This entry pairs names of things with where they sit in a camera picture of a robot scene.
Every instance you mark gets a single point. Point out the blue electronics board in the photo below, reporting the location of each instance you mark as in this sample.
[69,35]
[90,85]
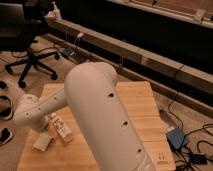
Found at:
[67,53]

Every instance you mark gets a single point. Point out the white sponge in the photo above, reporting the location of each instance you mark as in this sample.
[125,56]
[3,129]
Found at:
[42,142]

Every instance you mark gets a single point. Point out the black white shoe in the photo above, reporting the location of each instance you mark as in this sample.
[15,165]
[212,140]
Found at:
[5,136]
[7,112]

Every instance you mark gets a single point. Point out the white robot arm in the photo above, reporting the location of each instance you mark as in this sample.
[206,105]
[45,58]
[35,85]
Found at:
[90,92]

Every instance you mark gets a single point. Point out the black power adapter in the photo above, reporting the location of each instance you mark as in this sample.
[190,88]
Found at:
[198,159]

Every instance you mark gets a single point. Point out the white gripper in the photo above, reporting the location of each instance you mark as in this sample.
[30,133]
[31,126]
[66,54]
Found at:
[45,124]

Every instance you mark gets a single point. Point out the black office chair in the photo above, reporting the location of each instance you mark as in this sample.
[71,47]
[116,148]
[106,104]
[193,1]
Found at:
[20,22]

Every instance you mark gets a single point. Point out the blue power box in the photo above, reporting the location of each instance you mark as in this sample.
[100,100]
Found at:
[176,138]

